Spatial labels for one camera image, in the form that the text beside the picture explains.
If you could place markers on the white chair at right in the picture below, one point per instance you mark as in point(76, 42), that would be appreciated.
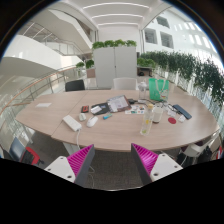
point(194, 151)

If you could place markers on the white paper sheet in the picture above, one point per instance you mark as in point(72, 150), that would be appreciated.
point(40, 105)

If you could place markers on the small black red box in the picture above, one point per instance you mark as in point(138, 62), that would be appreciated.
point(85, 109)

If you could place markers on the clear plastic water bottle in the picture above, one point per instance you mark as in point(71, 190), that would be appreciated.
point(147, 120)

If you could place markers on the red round coaster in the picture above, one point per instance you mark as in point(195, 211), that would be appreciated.
point(172, 120)

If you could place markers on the blue marker pen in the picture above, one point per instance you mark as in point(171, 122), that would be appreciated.
point(107, 116)

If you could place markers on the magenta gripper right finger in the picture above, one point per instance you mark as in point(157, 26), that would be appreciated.
point(152, 166)

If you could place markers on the white chair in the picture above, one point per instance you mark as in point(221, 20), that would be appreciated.
point(125, 83)
point(194, 151)

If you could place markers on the white chair at back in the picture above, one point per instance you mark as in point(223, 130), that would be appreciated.
point(125, 83)

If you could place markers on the white computer mouse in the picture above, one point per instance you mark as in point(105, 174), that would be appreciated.
point(92, 121)

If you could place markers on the colourful sticker sheet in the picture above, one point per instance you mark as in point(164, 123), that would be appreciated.
point(135, 109)

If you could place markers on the green hedge planter row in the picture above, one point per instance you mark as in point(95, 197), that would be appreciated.
point(206, 74)

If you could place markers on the white power strip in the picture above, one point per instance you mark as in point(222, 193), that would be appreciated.
point(72, 123)

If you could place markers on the dark blue phone case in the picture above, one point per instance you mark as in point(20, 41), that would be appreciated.
point(182, 111)

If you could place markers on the clear cup with dark liquid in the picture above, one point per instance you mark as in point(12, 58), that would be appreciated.
point(158, 112)

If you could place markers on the black office chair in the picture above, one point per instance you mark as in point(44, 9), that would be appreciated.
point(76, 85)

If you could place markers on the black notebook with white card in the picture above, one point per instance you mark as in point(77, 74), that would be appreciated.
point(99, 109)

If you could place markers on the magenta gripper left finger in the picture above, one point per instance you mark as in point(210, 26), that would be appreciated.
point(75, 167)

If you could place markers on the white cabinet with plants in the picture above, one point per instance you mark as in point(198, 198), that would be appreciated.
point(112, 62)

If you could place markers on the small white round device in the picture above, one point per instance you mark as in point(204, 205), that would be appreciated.
point(82, 116)

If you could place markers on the red and blue chair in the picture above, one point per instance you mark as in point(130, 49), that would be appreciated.
point(23, 154)

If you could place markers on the clear bottle at back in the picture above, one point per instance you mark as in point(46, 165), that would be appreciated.
point(142, 90)

